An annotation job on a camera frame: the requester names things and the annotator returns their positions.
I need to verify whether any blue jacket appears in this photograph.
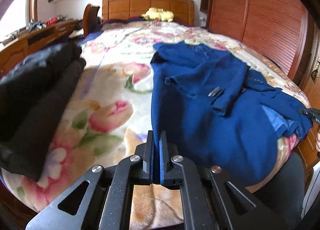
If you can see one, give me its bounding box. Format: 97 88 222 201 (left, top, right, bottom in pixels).
150 41 314 187

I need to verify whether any dark pillow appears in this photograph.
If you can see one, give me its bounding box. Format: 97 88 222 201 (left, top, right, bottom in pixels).
101 17 145 24

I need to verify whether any black gadget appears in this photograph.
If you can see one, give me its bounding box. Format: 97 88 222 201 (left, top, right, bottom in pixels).
28 21 47 31

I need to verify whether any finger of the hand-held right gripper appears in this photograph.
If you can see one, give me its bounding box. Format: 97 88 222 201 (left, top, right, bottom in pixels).
299 106 314 119

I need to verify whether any black folded garment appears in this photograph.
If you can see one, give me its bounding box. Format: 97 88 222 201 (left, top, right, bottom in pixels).
0 58 87 183

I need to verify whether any dark grey folded garment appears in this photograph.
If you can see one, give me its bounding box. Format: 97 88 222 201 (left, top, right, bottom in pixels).
0 42 83 143

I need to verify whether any wooden chair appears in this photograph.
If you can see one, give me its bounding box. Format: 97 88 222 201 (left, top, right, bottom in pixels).
82 4 102 38

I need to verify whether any wooden bed headboard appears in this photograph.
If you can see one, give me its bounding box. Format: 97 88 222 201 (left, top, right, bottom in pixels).
102 0 195 27

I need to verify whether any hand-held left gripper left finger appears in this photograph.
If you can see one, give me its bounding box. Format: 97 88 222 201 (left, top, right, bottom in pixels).
25 130 154 230

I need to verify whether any wooden slatted wardrobe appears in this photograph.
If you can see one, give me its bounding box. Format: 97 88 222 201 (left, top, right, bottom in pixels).
200 0 320 171

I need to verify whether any window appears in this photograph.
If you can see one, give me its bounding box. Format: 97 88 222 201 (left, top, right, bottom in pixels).
0 0 33 43

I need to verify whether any wooden desk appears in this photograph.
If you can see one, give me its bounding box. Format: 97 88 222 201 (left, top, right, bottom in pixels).
0 19 80 78

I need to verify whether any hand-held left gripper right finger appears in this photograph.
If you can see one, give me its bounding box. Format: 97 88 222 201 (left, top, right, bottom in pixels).
154 131 282 230

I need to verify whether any yellow plush toy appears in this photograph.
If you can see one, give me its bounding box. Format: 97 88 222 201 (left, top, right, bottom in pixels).
141 7 175 22

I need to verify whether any floral blanket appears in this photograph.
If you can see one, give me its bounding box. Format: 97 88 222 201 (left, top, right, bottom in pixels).
0 24 310 230

